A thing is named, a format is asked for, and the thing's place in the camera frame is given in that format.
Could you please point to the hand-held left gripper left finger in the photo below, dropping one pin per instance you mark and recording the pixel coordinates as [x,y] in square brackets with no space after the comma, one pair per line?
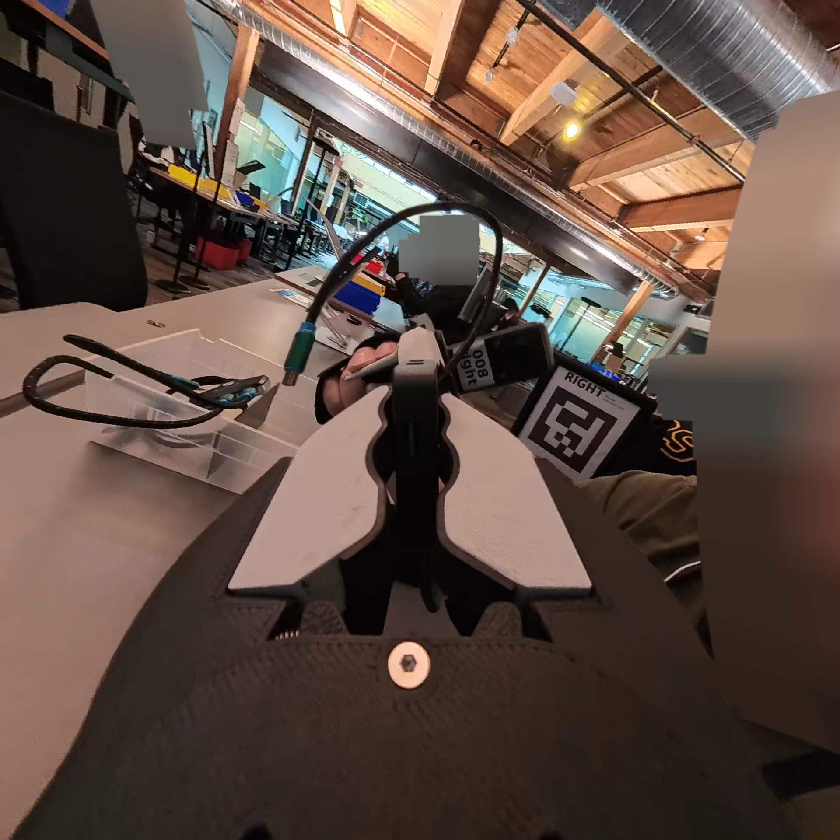
[315,512]

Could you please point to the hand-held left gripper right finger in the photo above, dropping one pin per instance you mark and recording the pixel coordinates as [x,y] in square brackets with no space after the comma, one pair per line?
[512,518]

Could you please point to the black square hdmi adapter box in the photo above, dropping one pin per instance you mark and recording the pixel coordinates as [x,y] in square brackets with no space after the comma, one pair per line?
[415,446]

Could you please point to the clear plastic bin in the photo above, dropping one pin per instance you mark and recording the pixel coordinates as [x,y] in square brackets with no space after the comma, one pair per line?
[151,453]

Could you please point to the person's right hand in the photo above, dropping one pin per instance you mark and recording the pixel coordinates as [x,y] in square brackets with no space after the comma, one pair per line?
[367,354]

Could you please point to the blue storage bin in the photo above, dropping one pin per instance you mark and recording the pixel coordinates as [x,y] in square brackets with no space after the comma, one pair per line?
[361,294]

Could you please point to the round ceiling lamp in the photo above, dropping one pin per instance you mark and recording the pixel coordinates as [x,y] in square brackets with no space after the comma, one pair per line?
[572,129]

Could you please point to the white ceiling device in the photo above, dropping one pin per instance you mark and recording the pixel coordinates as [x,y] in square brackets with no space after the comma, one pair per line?
[564,92]

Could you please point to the red storage bin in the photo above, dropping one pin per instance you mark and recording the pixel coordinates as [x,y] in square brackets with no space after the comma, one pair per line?
[223,253]

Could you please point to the small blue parts bin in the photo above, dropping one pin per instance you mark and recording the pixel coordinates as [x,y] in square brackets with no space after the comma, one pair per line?
[250,200]

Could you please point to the black track spotlight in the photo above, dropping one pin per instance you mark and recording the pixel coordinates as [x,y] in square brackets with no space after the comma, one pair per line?
[510,36]

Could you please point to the background work table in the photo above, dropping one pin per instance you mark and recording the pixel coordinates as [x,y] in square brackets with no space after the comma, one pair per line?
[216,195]

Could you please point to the yellow storage bin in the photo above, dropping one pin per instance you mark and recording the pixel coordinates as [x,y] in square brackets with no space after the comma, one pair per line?
[187,176]

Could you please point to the black office chair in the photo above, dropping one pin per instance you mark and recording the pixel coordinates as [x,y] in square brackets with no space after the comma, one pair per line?
[65,210]

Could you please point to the large silver ventilation duct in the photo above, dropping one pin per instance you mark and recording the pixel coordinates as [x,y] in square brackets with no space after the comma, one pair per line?
[722,46]

